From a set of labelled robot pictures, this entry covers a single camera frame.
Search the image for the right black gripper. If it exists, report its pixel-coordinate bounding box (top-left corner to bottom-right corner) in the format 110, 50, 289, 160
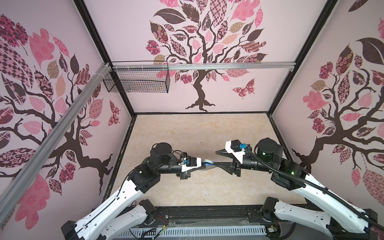
213, 146, 273, 176

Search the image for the light blue phone case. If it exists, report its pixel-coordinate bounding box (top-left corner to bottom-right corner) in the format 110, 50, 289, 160
201, 160, 216, 166

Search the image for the black smartphone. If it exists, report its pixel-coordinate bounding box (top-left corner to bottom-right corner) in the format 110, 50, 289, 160
192, 164, 211, 171

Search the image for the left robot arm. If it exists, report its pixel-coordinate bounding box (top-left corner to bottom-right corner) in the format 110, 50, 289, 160
61, 143, 202, 240

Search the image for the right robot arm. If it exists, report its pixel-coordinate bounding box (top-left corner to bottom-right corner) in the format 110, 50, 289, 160
214, 138, 384, 240

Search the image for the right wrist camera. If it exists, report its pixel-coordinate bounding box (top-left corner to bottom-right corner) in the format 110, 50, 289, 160
225, 140, 247, 164

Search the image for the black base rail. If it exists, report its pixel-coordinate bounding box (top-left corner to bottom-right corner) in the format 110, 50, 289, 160
119, 203, 340, 240

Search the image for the white slotted cable duct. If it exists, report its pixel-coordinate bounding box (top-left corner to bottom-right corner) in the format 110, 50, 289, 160
116, 226, 267, 240

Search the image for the back aluminium rail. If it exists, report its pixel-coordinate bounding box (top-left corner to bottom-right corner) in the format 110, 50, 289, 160
113, 62, 296, 71

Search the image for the aluminium rail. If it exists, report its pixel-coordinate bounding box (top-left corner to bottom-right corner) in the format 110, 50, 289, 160
113, 62, 296, 71
1, 63, 111, 224

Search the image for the black wire basket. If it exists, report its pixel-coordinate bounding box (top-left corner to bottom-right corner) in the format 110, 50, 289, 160
103, 60, 171, 94

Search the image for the right black corrugated cable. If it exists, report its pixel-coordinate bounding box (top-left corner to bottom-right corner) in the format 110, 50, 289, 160
244, 146, 384, 232

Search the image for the left aluminium rail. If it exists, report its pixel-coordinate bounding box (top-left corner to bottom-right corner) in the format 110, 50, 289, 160
1, 63, 111, 224

